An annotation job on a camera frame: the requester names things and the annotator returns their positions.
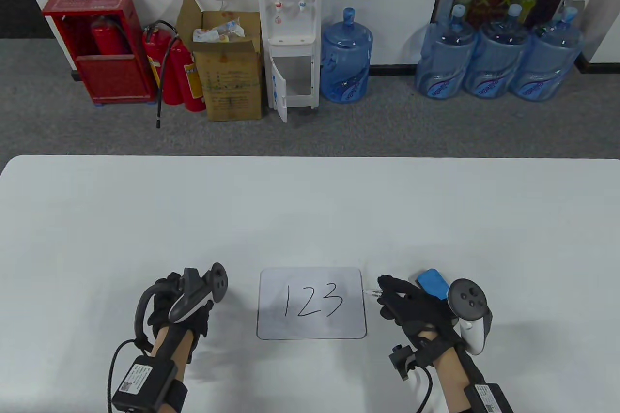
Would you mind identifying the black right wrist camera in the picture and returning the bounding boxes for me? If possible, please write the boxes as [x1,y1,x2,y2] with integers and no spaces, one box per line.
[389,344,417,381]

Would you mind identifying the black white left hand controller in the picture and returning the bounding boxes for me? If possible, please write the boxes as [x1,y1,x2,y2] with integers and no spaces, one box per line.
[134,263,229,343]

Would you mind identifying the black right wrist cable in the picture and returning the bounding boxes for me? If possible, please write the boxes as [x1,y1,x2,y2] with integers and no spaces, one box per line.
[412,367,434,413]

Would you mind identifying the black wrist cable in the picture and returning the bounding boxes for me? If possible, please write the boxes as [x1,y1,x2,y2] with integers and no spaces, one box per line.
[412,367,434,413]
[108,339,146,404]

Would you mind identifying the white water dispenser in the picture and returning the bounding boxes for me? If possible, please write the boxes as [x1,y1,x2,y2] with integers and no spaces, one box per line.
[256,0,323,123]

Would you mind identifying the black white right hand controller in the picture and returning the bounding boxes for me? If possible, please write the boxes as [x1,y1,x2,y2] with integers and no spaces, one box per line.
[447,279,495,355]

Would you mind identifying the blue whiteboard eraser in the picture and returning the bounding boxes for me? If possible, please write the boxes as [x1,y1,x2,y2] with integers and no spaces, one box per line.
[417,269,451,301]

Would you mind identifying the person's right hand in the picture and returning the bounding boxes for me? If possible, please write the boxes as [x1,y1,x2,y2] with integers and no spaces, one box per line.
[377,275,468,355]

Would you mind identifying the person's right forearm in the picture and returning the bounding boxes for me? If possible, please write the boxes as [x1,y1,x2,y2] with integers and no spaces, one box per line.
[434,350,475,413]

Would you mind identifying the red fire extinguisher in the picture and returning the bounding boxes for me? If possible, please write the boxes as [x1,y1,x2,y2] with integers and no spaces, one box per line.
[91,16,130,55]
[143,21,182,129]
[172,38,206,112]

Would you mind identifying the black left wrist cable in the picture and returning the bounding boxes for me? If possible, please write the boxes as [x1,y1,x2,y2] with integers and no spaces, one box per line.
[108,339,146,404]

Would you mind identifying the black right wrist sensor box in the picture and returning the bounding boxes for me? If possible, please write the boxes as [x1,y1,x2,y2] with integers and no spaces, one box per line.
[463,383,514,413]

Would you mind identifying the small white whiteboard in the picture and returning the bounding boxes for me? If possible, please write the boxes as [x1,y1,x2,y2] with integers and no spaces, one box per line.
[257,267,367,340]

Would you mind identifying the crumpled plastic rubbish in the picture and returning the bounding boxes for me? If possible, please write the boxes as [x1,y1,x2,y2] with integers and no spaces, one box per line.
[193,19,246,43]

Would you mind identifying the black left wrist sensor box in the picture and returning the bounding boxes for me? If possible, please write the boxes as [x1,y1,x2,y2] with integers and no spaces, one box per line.
[111,355,188,413]

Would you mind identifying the black white hand controller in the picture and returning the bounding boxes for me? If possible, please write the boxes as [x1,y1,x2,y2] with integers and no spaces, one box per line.
[447,279,495,355]
[134,263,229,343]

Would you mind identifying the person's left hand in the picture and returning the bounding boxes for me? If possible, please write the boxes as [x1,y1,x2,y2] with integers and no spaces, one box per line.
[145,272,214,365]

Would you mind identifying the blue water jug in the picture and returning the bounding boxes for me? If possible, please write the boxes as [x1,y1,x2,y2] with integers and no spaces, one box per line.
[321,8,373,104]
[509,6,585,102]
[464,4,529,99]
[415,5,477,100]

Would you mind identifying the black wrist sensor box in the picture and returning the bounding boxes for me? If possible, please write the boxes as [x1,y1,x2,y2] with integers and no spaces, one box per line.
[463,383,514,413]
[111,355,188,413]

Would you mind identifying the person's left forearm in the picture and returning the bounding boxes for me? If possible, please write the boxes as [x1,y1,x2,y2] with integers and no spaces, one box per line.
[150,326,194,380]

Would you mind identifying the open cardboard box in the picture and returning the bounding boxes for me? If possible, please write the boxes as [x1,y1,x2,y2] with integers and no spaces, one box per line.
[176,0,264,122]

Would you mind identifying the red fire extinguisher cabinet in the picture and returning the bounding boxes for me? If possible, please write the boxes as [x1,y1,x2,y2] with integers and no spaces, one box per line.
[42,0,158,105]

